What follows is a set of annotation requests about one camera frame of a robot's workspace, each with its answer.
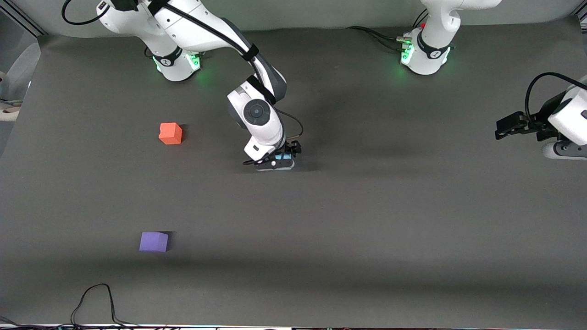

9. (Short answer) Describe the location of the orange foam block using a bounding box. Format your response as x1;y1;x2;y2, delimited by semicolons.
159;122;183;145

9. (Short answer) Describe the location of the purple foam block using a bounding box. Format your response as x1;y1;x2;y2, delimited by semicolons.
139;231;169;253

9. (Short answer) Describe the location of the thin black looped table cable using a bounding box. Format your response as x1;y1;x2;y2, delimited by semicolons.
70;283;143;329

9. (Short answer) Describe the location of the black frame rail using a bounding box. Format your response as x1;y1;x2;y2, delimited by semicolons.
0;0;47;37

